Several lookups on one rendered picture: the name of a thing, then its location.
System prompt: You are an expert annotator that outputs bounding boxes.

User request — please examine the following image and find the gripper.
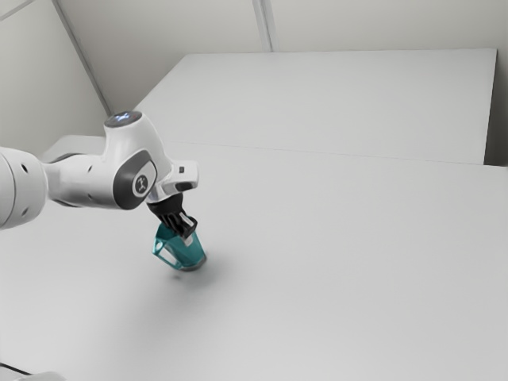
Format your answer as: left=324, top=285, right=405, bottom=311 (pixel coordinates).
left=147, top=192, right=199, bottom=238

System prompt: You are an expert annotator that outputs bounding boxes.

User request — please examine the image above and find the teal faceted mug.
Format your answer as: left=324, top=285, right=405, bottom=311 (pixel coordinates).
left=150, top=222, right=209, bottom=272

